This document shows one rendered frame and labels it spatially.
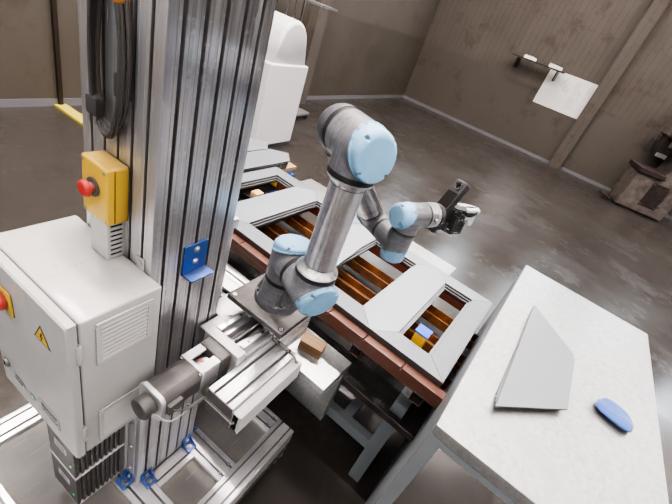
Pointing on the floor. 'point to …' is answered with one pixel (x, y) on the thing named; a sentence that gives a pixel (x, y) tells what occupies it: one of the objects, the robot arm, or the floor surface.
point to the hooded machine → (281, 81)
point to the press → (648, 181)
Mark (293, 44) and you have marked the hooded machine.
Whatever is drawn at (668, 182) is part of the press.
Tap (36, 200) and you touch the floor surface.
